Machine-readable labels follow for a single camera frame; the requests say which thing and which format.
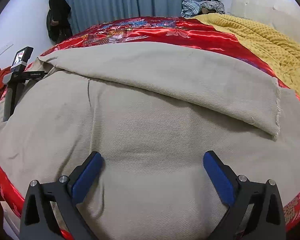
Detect yellow dotted blanket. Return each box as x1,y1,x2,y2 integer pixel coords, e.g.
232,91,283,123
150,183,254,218
194,13,300,98

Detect beige pants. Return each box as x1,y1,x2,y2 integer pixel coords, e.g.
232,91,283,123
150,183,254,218
0,42,300,239

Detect striped clothes pile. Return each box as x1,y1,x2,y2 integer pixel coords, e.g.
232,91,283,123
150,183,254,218
180,0,225,18

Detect black hanging clothes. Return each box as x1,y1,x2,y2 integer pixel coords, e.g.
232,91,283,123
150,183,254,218
46,0,72,44

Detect cream upholstered headboard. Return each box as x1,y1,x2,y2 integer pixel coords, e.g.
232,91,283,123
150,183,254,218
229,0,300,44

